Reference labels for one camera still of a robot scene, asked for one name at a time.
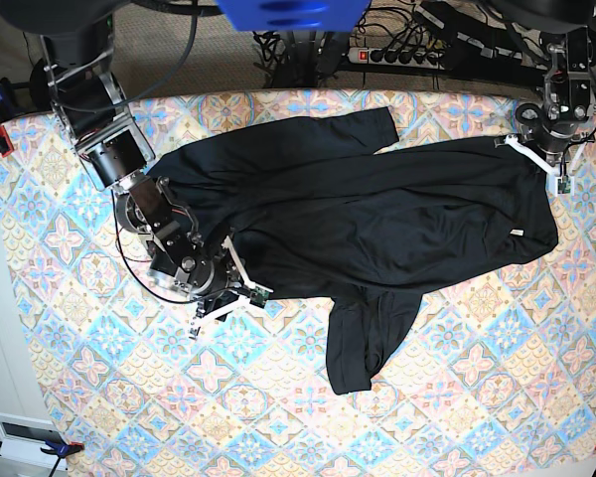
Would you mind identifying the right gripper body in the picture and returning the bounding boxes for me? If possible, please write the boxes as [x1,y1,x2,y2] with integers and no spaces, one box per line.
[183,236,272,341]

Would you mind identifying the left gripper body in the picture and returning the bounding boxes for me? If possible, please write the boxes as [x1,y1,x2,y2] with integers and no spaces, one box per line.
[494,117,594,195]

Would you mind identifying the black t-shirt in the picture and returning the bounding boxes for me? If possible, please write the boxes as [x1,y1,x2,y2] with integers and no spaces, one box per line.
[149,108,558,395]

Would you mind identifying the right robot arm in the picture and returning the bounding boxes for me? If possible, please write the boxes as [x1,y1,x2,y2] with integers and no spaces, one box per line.
[0,1,272,339]

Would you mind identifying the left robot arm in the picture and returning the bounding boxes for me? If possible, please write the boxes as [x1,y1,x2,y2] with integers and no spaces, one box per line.
[488,1,596,196]

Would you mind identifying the white power strip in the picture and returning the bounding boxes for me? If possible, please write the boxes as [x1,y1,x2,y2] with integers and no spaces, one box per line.
[347,47,444,70]

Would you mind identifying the lower left table clamp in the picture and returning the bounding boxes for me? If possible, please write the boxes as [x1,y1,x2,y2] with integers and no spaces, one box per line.
[0,438,84,476]

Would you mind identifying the patterned tablecloth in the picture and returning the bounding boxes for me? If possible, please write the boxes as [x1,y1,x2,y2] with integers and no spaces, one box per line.
[0,115,596,476]

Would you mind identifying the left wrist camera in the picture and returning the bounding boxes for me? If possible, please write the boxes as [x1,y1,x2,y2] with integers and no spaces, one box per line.
[554,175,575,195]

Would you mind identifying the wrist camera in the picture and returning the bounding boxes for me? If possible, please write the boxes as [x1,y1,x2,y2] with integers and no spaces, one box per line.
[554,175,575,195]
[249,286,272,308]

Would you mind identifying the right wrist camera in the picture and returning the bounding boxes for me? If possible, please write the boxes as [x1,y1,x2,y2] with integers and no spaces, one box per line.
[249,286,272,308]

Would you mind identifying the white wall outlet box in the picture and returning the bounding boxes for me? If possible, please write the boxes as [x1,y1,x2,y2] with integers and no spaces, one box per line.
[0,412,63,470]

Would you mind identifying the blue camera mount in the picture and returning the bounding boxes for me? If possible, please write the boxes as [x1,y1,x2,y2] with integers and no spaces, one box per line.
[217,0,370,32]

